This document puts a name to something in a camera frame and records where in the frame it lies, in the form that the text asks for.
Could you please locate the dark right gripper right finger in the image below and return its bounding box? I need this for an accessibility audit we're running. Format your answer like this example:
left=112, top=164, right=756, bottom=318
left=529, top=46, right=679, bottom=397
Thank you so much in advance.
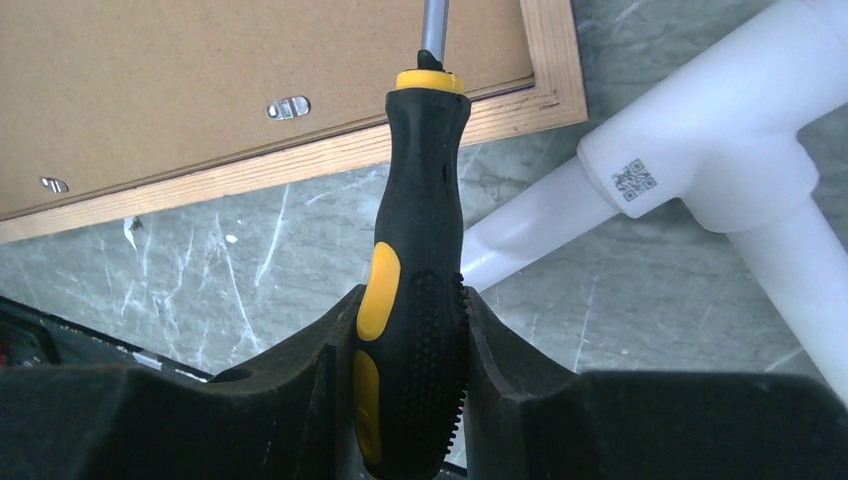
left=463, top=291, right=847, bottom=479

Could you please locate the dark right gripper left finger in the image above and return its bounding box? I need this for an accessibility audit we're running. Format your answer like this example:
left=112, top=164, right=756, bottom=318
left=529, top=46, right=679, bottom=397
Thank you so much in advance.
left=1, top=287, right=365, bottom=479

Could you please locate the black yellow screwdriver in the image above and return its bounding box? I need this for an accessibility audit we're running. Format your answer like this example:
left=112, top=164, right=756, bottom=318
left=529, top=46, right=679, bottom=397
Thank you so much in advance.
left=353, top=1, right=471, bottom=479

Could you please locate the blue wooden picture frame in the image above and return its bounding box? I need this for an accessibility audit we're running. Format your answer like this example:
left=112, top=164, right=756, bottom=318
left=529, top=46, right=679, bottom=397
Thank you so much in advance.
left=0, top=0, right=589, bottom=245

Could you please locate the white pipe stand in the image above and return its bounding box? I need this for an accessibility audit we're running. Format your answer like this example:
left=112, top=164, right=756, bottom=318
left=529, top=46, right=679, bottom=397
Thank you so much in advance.
left=461, top=1, right=847, bottom=397

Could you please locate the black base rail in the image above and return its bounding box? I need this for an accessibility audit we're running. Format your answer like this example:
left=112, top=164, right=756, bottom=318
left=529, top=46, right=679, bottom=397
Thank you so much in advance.
left=1, top=297, right=213, bottom=383

